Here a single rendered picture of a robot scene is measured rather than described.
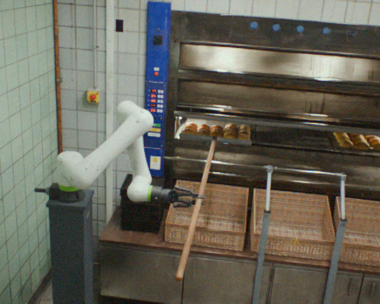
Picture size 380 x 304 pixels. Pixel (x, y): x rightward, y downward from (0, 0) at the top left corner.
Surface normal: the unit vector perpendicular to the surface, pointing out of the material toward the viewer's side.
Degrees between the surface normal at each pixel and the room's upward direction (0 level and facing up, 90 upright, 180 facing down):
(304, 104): 70
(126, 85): 90
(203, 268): 90
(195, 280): 90
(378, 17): 90
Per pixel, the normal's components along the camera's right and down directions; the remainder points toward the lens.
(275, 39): -0.11, 0.35
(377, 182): -0.08, 0.00
